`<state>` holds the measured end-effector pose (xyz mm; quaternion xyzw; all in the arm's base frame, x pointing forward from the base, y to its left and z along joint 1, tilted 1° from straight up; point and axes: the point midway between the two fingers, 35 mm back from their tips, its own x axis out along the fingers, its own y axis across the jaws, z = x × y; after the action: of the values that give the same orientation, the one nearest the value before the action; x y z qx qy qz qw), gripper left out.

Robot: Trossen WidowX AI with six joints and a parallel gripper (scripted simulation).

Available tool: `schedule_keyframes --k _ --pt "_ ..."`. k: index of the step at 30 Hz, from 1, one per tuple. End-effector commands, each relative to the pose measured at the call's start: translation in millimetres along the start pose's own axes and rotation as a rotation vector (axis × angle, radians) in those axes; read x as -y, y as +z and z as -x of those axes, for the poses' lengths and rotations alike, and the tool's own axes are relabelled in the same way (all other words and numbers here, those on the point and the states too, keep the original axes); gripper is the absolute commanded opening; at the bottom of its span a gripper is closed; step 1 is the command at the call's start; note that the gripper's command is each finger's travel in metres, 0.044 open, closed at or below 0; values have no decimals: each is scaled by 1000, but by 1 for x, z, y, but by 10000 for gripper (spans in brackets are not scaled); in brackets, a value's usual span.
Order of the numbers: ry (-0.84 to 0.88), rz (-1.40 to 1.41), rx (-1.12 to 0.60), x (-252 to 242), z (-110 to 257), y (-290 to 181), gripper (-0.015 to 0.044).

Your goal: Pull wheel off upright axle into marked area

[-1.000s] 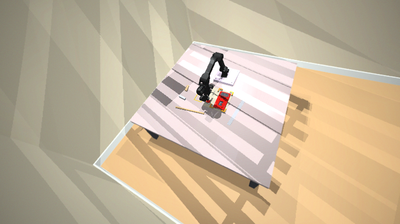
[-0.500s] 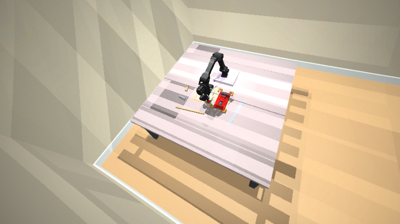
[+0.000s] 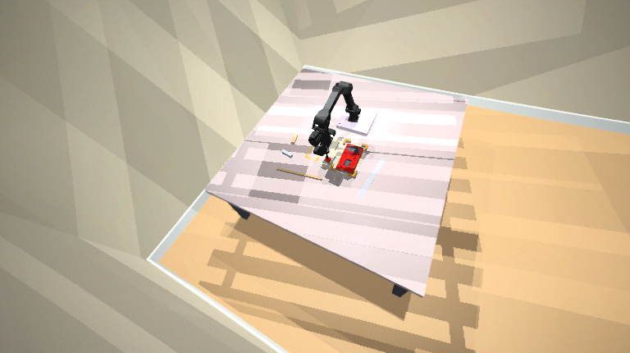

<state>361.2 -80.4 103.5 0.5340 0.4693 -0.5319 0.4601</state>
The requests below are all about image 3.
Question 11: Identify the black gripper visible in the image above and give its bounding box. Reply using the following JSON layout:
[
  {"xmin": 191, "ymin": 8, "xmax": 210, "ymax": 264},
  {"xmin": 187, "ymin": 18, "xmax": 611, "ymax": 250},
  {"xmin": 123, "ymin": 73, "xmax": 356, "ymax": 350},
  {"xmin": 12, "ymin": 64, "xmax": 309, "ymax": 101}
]
[{"xmin": 313, "ymin": 128, "xmax": 336, "ymax": 156}]

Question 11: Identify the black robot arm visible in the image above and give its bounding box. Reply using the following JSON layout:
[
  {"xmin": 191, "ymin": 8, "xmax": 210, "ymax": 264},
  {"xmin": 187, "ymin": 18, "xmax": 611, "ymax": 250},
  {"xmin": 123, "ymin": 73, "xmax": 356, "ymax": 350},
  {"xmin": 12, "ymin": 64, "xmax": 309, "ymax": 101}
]
[{"xmin": 308, "ymin": 81, "xmax": 361, "ymax": 147}]

